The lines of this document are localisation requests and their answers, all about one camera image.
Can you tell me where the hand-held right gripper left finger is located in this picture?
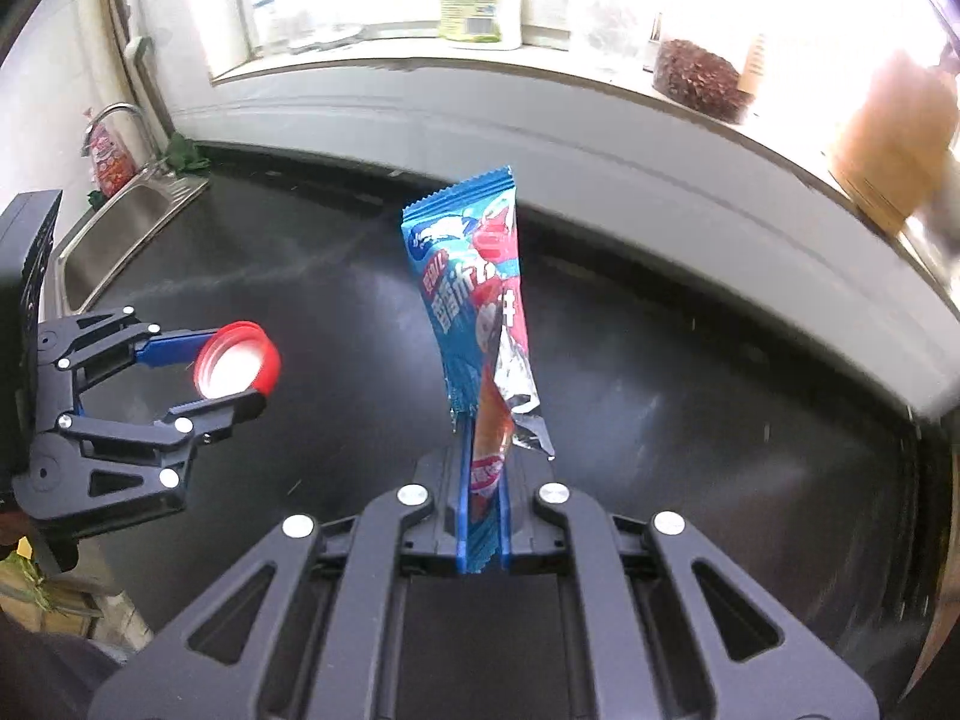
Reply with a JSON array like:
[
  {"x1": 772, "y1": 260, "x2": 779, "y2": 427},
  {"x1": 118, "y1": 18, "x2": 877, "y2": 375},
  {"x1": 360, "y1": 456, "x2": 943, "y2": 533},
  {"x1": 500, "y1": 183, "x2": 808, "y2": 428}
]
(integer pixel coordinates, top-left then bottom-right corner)
[{"x1": 86, "y1": 420, "x2": 471, "y2": 720}]

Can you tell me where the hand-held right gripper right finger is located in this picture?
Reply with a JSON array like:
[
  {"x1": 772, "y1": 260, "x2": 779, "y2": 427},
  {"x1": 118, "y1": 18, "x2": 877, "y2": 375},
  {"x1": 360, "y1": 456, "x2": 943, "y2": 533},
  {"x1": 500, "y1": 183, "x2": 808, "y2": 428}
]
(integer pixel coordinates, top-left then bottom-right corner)
[{"x1": 499, "y1": 457, "x2": 880, "y2": 720}]

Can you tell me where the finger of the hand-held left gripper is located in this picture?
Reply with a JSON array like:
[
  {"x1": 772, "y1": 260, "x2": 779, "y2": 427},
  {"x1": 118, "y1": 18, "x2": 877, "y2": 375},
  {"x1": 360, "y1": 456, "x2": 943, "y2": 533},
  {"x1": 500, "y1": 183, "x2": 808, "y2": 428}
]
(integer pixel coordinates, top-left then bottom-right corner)
[
  {"x1": 13, "y1": 390, "x2": 269, "y2": 537},
  {"x1": 36, "y1": 306, "x2": 226, "y2": 391}
]

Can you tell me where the red bottle cap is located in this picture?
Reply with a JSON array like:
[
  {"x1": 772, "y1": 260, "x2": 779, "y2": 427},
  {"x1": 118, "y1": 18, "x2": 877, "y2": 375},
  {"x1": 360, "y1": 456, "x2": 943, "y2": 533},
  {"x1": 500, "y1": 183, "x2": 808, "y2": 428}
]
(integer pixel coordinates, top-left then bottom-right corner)
[{"x1": 193, "y1": 321, "x2": 284, "y2": 398}]

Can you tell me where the blue snack wrapper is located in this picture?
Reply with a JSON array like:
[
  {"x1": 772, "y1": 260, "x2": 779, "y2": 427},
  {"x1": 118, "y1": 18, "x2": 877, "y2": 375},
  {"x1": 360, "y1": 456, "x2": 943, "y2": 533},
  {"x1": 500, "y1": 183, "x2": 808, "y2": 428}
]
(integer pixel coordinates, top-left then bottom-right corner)
[{"x1": 401, "y1": 165, "x2": 557, "y2": 576}]

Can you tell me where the steel sink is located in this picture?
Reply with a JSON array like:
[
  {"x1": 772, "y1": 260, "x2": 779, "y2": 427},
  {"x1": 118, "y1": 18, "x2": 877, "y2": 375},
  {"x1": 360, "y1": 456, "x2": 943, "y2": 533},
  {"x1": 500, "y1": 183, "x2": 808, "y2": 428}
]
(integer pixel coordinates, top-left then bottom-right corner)
[{"x1": 56, "y1": 176, "x2": 211, "y2": 316}]

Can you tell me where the red refill pouch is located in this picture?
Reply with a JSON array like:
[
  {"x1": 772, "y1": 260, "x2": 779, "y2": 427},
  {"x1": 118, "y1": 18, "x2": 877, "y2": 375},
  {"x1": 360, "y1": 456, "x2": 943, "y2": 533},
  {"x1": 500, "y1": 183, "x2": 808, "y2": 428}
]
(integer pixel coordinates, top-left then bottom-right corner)
[{"x1": 88, "y1": 124, "x2": 140, "y2": 200}]

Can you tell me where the green leafy vegetable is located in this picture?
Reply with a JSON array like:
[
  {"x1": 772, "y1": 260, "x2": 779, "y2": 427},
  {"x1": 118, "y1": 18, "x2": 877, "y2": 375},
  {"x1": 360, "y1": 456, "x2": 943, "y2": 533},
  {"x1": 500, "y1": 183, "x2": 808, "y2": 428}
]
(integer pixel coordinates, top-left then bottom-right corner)
[{"x1": 165, "y1": 133, "x2": 215, "y2": 173}]

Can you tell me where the steel faucet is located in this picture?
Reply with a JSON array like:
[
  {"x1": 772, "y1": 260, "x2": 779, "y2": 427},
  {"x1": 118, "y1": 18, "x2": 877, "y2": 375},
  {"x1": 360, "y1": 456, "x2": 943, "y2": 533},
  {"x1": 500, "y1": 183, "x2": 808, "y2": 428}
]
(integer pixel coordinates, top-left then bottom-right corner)
[{"x1": 82, "y1": 103, "x2": 162, "y2": 166}]

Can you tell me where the green capped plastic bottle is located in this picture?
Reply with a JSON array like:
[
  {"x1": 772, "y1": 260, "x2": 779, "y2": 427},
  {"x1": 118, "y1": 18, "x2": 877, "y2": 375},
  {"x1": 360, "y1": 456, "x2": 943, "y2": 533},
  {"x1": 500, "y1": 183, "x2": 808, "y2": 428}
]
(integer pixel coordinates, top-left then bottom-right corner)
[{"x1": 439, "y1": 0, "x2": 524, "y2": 51}]

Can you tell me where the jar of red beans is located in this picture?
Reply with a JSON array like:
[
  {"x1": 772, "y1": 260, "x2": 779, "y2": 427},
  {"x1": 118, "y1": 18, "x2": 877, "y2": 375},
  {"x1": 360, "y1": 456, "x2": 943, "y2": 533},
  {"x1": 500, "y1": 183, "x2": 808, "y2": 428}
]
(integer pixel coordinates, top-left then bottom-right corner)
[{"x1": 651, "y1": 37, "x2": 751, "y2": 125}]

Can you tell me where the clear glass jar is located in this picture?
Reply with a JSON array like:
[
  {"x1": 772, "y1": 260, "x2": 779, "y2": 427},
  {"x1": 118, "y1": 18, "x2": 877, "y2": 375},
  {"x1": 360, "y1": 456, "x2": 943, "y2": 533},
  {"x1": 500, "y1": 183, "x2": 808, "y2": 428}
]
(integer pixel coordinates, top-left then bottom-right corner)
[{"x1": 570, "y1": 0, "x2": 647, "y2": 76}]

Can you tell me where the wooden knife block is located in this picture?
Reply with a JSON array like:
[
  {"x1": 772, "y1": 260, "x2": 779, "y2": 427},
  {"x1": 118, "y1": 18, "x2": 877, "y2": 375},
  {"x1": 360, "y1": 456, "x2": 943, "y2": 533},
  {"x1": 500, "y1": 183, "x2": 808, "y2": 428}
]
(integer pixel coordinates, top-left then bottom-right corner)
[{"x1": 829, "y1": 52, "x2": 960, "y2": 233}]

